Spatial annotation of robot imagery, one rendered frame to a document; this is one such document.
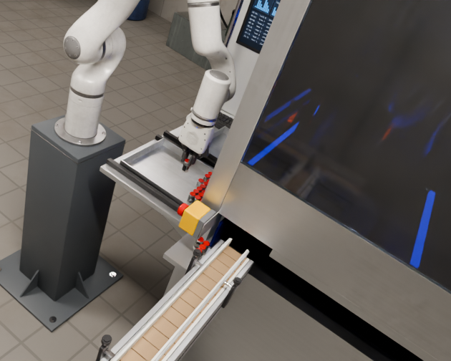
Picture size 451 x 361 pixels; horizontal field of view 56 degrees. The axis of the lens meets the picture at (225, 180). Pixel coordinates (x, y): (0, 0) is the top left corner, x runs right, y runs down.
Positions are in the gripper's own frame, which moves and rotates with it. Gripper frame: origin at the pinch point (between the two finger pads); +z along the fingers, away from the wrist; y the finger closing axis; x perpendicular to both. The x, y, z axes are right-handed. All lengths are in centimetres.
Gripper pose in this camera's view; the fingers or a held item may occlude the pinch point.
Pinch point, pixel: (188, 157)
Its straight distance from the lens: 146.5
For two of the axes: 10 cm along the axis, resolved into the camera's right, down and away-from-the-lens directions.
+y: 8.1, 5.3, -2.3
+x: 4.8, -3.8, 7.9
